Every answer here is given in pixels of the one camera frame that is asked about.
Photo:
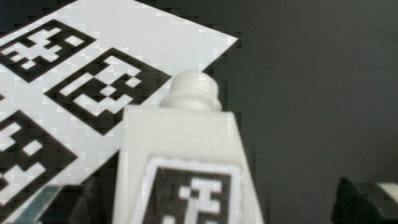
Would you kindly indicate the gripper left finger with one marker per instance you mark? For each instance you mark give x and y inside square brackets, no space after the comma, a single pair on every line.
[66,205]

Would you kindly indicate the white stool leg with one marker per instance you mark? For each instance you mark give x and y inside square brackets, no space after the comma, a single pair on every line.
[183,177]

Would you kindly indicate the white marker sheet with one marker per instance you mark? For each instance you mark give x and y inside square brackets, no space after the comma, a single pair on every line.
[85,62]

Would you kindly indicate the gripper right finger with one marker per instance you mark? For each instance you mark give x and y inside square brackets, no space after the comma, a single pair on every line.
[366,203]

